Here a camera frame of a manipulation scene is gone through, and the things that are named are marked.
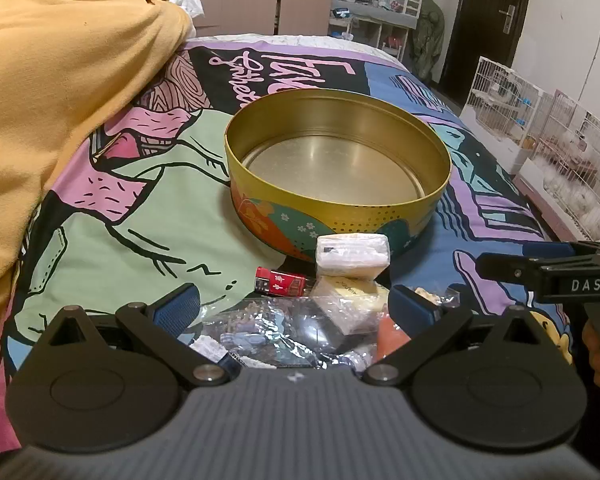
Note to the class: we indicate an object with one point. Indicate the round gold floral tin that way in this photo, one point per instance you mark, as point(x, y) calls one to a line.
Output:
point(337, 180)

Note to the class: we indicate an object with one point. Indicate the dark door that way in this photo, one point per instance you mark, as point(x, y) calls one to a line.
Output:
point(485, 30)

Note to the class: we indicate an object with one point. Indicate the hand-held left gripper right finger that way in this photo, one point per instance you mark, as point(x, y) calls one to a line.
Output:
point(413, 306)

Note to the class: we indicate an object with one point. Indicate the small red box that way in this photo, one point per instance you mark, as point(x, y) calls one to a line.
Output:
point(280, 281)

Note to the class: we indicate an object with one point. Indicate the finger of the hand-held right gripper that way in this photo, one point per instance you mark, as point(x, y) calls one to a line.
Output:
point(510, 266)

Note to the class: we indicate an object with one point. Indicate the orange sachet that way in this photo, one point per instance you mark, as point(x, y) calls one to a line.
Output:
point(392, 337)

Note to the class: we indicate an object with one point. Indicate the cluttered white shelf desk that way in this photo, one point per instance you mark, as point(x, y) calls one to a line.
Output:
point(375, 15)

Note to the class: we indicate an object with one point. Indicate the colourful printed bedsheet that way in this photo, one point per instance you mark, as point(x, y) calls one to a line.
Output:
point(130, 240)

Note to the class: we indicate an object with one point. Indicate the yellow blanket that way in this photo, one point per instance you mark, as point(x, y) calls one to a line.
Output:
point(55, 110)

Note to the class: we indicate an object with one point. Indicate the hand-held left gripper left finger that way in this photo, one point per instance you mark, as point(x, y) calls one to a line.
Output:
point(177, 306)

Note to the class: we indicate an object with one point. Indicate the white cloth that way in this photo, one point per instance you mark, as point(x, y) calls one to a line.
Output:
point(187, 0)

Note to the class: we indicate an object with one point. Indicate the cream packet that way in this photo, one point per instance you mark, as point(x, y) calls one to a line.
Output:
point(347, 300)

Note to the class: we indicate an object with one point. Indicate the clear bag of small parts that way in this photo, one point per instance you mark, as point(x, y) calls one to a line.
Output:
point(280, 330)

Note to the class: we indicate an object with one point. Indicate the white tissue packet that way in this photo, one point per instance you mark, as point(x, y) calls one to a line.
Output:
point(352, 255)

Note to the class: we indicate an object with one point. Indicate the hanging green coat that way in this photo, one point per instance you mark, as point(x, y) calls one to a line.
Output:
point(429, 35)

